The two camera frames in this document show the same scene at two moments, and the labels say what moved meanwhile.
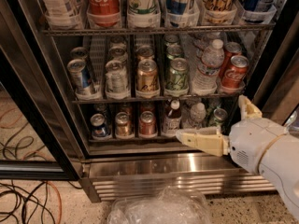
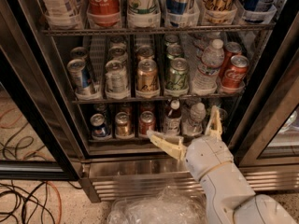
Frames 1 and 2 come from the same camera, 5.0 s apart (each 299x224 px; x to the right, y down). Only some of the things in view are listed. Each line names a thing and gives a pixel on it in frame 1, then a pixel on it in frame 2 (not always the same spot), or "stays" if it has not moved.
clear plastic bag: (171, 205) stays
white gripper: (251, 145) → (209, 155)
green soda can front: (177, 77) stays
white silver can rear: (117, 41) stays
